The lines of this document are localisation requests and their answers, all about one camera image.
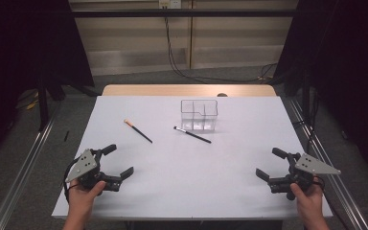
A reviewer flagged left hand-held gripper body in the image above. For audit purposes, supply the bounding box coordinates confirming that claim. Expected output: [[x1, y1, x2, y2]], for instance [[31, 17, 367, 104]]
[[64, 148, 123, 194]]

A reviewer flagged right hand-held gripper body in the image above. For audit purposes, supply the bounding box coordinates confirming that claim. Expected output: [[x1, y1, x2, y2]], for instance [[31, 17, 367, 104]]
[[267, 152, 342, 201]]

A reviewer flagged makeup brush with tan bristles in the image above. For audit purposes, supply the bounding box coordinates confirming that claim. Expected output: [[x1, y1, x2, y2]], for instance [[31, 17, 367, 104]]
[[123, 118, 153, 144]]

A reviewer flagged makeup brush with dark bristles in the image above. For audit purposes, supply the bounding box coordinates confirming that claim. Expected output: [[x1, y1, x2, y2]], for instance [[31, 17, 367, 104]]
[[172, 126, 213, 145]]

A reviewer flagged clear plastic organizer box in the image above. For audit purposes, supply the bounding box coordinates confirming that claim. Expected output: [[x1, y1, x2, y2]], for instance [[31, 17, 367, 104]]
[[180, 99, 219, 132]]

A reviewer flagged person's left hand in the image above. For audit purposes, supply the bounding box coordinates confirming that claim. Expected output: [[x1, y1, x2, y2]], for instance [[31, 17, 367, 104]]
[[67, 179, 107, 213]]

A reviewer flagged person's right hand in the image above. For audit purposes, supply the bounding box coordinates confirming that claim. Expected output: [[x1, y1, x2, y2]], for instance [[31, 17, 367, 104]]
[[289, 182, 325, 219]]

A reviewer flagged white table cover sheet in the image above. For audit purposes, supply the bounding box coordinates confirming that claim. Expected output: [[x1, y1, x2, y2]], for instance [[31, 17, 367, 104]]
[[51, 95, 334, 221]]

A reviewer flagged black curtain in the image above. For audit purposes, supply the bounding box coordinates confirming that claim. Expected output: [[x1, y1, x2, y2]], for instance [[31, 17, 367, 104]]
[[0, 0, 95, 167], [272, 0, 368, 183]]

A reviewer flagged black horizontal bar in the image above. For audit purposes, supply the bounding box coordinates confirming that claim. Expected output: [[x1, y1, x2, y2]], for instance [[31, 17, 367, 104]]
[[71, 9, 298, 18]]

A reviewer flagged right hand-held gripper cable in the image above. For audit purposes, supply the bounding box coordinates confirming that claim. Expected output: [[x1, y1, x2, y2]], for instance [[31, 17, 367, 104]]
[[312, 175, 327, 194]]

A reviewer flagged hand-held gripper cable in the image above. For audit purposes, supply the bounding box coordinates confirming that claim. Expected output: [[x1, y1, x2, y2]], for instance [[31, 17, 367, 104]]
[[62, 156, 81, 204], [312, 175, 327, 194]]

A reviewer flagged left hand-held gripper cable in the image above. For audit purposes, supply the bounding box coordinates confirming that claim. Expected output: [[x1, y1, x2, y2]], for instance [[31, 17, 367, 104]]
[[62, 156, 81, 204]]

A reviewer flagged aluminium floor rail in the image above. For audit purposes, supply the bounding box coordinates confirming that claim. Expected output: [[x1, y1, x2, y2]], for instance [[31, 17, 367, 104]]
[[288, 97, 368, 230], [0, 104, 61, 230]]

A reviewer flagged black stand post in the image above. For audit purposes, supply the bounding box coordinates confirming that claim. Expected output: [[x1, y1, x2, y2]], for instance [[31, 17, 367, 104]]
[[301, 70, 311, 126], [37, 75, 51, 131]]

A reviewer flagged black wall cable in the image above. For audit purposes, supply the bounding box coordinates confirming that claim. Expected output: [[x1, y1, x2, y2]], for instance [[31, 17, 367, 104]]
[[163, 6, 279, 84]]

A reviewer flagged white wall socket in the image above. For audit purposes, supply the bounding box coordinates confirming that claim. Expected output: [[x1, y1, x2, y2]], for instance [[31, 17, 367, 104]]
[[158, 0, 182, 10]]

